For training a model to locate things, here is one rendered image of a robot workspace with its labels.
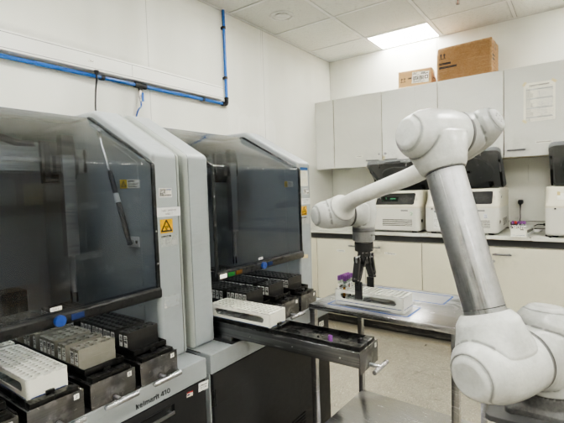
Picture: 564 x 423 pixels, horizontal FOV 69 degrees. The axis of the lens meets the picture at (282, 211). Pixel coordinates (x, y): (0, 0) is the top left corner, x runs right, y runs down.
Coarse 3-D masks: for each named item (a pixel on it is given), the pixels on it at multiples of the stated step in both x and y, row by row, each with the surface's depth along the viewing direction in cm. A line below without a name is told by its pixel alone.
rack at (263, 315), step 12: (228, 300) 166; (240, 300) 164; (216, 312) 160; (228, 312) 161; (240, 312) 160; (252, 312) 149; (264, 312) 147; (276, 312) 148; (264, 324) 146; (276, 324) 148
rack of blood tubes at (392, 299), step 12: (336, 288) 172; (348, 288) 171; (372, 288) 171; (336, 300) 171; (348, 300) 167; (360, 300) 165; (372, 300) 171; (384, 300) 168; (396, 300) 155; (408, 300) 157; (396, 312) 155
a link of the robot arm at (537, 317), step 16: (528, 304) 110; (544, 304) 111; (528, 320) 105; (544, 320) 103; (560, 320) 102; (544, 336) 101; (560, 336) 101; (560, 352) 99; (560, 368) 98; (560, 384) 100
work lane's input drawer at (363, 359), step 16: (224, 320) 156; (288, 320) 153; (240, 336) 151; (256, 336) 146; (272, 336) 142; (288, 336) 139; (304, 336) 136; (320, 336) 139; (336, 336) 138; (352, 336) 137; (368, 336) 134; (304, 352) 135; (320, 352) 131; (336, 352) 128; (352, 352) 124; (368, 352) 128
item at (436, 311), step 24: (384, 288) 194; (312, 312) 172; (336, 312) 164; (360, 312) 158; (384, 312) 157; (408, 312) 156; (432, 312) 155; (456, 312) 154; (312, 360) 173; (312, 384) 174; (360, 384) 208; (360, 408) 190; (384, 408) 189; (408, 408) 189; (456, 408) 138
